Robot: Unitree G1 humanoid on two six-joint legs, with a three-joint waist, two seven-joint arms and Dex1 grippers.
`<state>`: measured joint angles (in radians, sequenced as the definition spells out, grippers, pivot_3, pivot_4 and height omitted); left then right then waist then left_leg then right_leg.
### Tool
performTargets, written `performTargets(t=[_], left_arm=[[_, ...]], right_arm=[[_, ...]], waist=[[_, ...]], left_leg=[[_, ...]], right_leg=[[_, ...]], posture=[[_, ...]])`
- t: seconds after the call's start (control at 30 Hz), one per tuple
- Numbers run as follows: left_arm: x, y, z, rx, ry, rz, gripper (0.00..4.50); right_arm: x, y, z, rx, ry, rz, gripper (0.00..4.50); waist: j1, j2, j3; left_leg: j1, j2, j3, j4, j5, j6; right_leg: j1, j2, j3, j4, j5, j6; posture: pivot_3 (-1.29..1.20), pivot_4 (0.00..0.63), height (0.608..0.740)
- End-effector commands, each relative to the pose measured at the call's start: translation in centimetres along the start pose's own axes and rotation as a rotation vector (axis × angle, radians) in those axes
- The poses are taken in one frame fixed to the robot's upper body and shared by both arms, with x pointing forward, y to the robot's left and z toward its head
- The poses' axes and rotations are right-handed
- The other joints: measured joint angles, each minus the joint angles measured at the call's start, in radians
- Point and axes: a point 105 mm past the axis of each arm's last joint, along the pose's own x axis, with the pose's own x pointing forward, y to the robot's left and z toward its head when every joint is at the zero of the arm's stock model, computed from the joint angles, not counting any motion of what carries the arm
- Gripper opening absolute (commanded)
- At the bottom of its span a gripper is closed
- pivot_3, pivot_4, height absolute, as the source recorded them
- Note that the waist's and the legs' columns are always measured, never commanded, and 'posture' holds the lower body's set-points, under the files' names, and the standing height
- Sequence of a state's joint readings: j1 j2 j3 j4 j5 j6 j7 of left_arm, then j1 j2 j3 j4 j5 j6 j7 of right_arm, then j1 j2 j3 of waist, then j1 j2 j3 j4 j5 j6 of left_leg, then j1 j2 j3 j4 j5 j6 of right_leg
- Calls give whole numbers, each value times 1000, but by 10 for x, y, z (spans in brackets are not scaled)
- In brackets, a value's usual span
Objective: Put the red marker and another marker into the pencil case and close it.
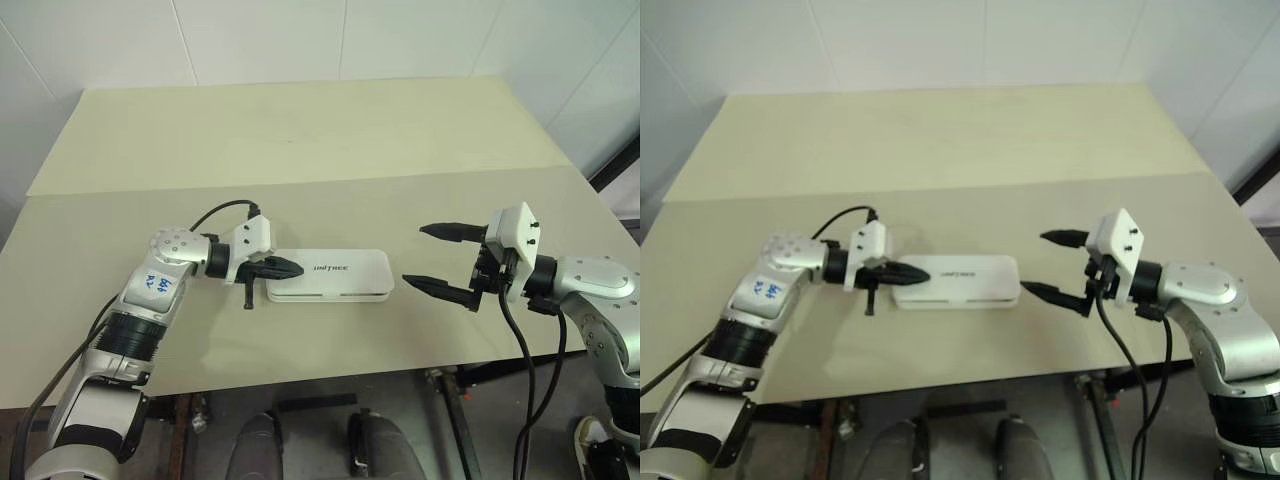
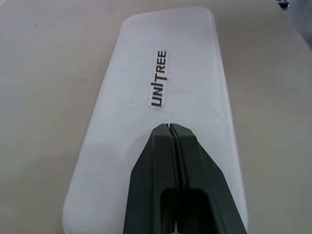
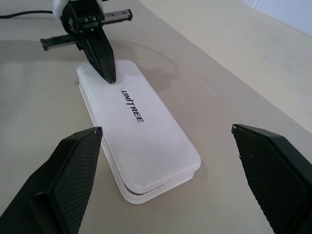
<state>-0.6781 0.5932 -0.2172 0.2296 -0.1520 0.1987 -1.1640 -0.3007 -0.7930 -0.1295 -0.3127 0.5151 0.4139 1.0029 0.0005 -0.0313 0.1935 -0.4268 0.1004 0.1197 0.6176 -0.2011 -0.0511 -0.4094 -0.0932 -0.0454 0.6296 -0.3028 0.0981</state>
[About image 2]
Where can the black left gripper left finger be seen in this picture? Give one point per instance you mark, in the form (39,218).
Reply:
(153,175)

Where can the white plastic pencil case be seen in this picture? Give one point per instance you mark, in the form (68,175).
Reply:
(136,73)

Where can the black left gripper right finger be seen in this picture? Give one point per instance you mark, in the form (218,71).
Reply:
(202,180)

